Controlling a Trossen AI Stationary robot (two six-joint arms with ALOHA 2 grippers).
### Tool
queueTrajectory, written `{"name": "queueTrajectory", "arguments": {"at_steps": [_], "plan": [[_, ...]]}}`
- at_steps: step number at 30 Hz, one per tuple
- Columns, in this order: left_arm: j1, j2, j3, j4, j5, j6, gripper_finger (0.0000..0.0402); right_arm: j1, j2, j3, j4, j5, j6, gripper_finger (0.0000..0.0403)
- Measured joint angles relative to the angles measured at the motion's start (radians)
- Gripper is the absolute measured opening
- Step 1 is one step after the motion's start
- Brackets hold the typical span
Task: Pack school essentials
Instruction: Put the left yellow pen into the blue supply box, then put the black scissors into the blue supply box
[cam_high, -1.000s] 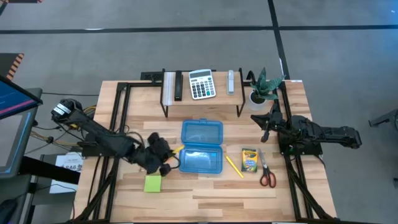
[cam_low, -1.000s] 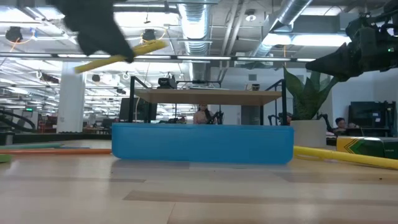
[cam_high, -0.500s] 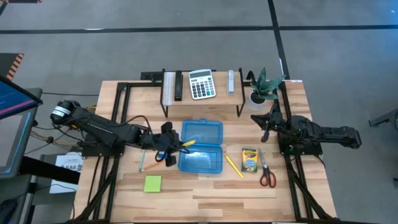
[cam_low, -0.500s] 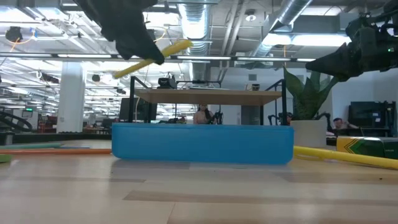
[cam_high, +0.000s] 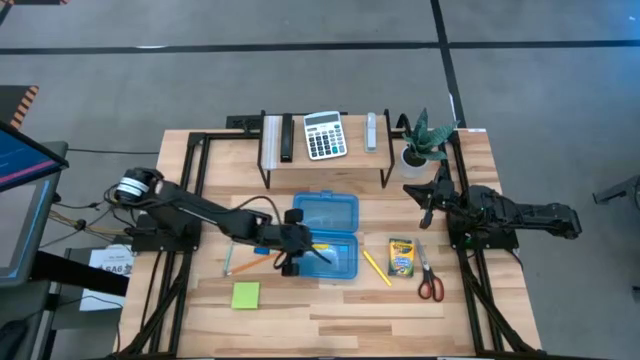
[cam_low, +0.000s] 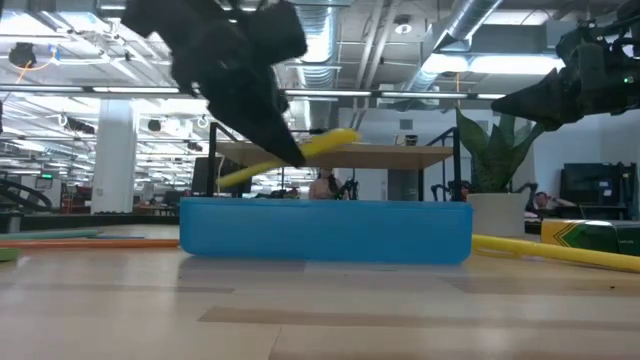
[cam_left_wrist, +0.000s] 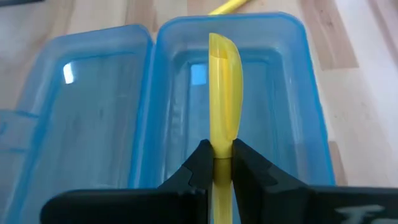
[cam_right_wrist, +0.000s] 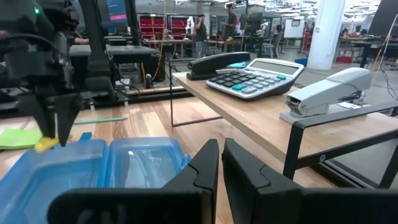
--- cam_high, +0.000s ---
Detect clear plastic ruler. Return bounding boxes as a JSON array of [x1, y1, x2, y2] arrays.
[[262, 115, 280, 172]]

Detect black left arm base frame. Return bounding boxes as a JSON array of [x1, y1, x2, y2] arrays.
[[119, 130, 266, 359]]

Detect black stapler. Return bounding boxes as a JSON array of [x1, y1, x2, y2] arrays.
[[279, 112, 296, 164]]

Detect dark screen monitor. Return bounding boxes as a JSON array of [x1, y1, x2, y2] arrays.
[[0, 119, 70, 194]]

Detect blue translucent pencil box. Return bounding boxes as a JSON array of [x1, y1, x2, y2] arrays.
[[292, 189, 361, 280]]

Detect white printed paper sheet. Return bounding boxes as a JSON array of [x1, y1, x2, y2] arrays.
[[78, 243, 135, 312]]

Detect snake plant in white pot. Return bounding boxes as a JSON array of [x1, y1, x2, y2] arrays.
[[398, 107, 460, 180]]

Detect orange pencil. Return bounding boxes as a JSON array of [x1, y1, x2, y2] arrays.
[[224, 252, 282, 278]]

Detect grey screen monitor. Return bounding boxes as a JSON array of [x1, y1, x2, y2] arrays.
[[0, 174, 56, 289]]

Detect black power strip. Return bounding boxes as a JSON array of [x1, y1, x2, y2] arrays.
[[225, 114, 265, 132]]

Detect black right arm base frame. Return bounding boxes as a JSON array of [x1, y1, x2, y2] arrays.
[[389, 127, 546, 357]]

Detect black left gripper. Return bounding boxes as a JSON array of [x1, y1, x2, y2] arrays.
[[272, 208, 333, 278]]

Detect thin yellow pen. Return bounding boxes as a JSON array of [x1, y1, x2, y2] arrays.
[[361, 249, 394, 288]]

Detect scissors black red handles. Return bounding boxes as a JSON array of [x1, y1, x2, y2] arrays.
[[415, 239, 446, 303]]

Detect wooden shelf riser black legs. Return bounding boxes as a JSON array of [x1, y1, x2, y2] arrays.
[[256, 108, 397, 190]]

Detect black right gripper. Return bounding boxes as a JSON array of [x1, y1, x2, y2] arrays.
[[402, 167, 459, 230]]

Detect crayon box green yellow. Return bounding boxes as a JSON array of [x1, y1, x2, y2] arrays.
[[387, 237, 416, 279]]

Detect cable bundle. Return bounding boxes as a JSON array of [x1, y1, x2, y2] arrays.
[[39, 184, 136, 251]]

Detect orange black hazard striped panel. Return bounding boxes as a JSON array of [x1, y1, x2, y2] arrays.
[[0, 84, 40, 132]]

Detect green sticky note pad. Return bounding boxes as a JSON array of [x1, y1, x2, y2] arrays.
[[230, 281, 262, 311]]

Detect white desk calculator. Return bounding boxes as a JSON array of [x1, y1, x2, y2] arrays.
[[302, 110, 349, 162]]

